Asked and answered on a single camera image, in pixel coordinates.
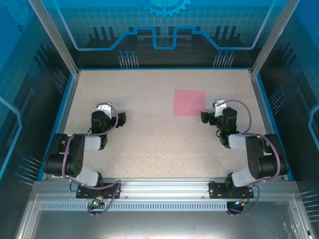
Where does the pink cloth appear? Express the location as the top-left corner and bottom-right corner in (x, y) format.
(172, 89), (207, 117)

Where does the blue printed side panel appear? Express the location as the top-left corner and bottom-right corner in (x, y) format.
(0, 0), (75, 239)
(256, 0), (319, 239)

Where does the blue printed gear panel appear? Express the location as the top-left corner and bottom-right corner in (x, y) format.
(29, 0), (291, 70)

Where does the steel cabinet tray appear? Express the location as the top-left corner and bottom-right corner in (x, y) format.
(14, 194), (315, 239)

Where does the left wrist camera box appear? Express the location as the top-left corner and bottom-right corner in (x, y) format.
(96, 104), (112, 118)

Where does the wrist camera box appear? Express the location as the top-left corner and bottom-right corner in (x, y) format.
(212, 99), (226, 118)
(96, 104), (112, 118)

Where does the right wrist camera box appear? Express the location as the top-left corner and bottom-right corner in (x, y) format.
(212, 99), (226, 118)

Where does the aluminium table side rail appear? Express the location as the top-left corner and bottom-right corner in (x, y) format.
(249, 71), (287, 181)
(41, 72), (81, 181)

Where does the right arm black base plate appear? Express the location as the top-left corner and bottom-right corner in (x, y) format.
(208, 181), (254, 199)

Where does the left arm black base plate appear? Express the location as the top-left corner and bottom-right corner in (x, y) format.
(76, 183), (122, 199)

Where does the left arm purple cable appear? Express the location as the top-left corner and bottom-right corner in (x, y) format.
(61, 102), (123, 218)

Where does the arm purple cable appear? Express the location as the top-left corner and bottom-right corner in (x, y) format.
(61, 102), (123, 218)
(215, 99), (280, 216)

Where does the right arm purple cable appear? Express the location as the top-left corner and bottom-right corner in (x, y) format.
(215, 99), (280, 216)

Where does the cable connector with green light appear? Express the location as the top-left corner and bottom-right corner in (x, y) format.
(91, 196), (104, 208)
(233, 199), (250, 208)

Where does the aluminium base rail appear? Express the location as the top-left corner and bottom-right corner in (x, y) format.
(32, 178), (299, 200)

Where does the right aluminium frame post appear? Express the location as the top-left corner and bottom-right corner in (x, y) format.
(250, 0), (300, 77)

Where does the aluminium frame post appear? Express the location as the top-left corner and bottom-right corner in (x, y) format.
(250, 0), (300, 77)
(27, 0), (81, 77)

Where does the left aluminium frame post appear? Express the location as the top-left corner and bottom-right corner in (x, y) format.
(27, 0), (81, 77)

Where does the slotted metal cable duct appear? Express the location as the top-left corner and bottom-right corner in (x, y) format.
(39, 202), (231, 212)

